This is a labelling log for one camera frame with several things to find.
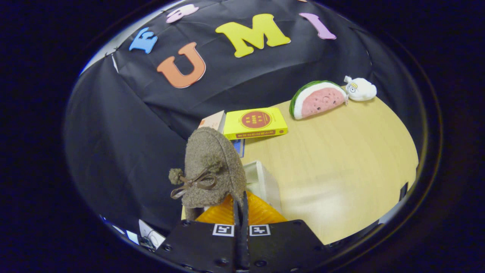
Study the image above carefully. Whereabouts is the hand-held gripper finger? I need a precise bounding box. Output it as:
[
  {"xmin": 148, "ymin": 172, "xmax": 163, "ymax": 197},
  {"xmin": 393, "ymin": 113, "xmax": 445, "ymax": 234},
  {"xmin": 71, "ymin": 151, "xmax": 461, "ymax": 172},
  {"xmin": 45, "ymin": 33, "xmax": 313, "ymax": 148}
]
[
  {"xmin": 156, "ymin": 191, "xmax": 243, "ymax": 273},
  {"xmin": 242, "ymin": 191, "xmax": 329, "ymax": 273}
]

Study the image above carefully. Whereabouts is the beige fabric storage box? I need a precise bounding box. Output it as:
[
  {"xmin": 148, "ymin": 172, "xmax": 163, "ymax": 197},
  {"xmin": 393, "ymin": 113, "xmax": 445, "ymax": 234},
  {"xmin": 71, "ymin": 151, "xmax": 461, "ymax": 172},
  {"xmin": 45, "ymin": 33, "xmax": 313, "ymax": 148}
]
[{"xmin": 242, "ymin": 161, "xmax": 282, "ymax": 213}]

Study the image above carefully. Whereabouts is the brown fuzzy shoe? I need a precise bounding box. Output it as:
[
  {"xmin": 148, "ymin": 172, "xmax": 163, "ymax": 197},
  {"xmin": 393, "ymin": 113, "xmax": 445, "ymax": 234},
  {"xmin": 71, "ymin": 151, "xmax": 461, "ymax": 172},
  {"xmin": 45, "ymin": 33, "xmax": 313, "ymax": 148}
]
[{"xmin": 169, "ymin": 127, "xmax": 247, "ymax": 220}]

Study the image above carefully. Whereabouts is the blue and white book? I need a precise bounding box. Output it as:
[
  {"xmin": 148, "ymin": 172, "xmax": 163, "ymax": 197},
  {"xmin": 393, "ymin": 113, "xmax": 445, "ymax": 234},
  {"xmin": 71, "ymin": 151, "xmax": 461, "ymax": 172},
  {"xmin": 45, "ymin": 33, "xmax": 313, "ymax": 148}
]
[{"xmin": 231, "ymin": 139, "xmax": 246, "ymax": 158}]

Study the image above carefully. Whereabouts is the white desk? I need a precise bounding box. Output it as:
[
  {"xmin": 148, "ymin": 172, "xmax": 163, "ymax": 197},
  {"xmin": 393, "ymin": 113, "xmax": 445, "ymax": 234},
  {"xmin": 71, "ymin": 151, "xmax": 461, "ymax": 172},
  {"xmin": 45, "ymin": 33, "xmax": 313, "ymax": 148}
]
[{"xmin": 137, "ymin": 219, "xmax": 166, "ymax": 251}]

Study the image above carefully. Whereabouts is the pale beige book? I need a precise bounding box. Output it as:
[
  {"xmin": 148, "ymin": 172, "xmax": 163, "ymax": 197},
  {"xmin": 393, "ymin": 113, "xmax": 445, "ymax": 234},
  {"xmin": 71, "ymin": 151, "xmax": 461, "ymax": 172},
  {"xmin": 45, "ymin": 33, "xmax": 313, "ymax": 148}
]
[{"xmin": 198, "ymin": 110, "xmax": 227, "ymax": 133}]

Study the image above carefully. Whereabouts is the yellow book with red label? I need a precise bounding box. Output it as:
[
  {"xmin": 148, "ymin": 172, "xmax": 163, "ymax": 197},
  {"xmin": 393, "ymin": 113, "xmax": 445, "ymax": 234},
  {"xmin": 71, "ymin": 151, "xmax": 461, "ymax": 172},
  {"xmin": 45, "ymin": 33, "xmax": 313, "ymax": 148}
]
[{"xmin": 223, "ymin": 107, "xmax": 288, "ymax": 140}]

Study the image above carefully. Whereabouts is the black backdrop cloth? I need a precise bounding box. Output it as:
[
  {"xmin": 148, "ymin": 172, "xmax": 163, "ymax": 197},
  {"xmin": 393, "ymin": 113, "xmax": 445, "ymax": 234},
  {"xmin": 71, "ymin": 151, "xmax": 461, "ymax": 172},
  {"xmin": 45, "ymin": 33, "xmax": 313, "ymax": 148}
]
[{"xmin": 64, "ymin": 0, "xmax": 423, "ymax": 235}]

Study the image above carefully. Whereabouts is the watermelon slice plush toy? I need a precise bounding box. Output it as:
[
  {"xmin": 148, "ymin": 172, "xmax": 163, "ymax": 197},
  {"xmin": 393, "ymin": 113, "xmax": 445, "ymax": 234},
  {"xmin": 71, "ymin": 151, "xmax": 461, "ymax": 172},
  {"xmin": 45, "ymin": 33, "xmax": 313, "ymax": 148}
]
[{"xmin": 289, "ymin": 80, "xmax": 348, "ymax": 120}]

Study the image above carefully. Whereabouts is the white plush toy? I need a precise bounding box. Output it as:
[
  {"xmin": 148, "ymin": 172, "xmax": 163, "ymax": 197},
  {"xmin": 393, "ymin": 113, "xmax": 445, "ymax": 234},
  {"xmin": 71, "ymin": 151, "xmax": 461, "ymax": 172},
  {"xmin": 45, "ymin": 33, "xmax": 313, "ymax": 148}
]
[{"xmin": 344, "ymin": 75, "xmax": 377, "ymax": 102}]

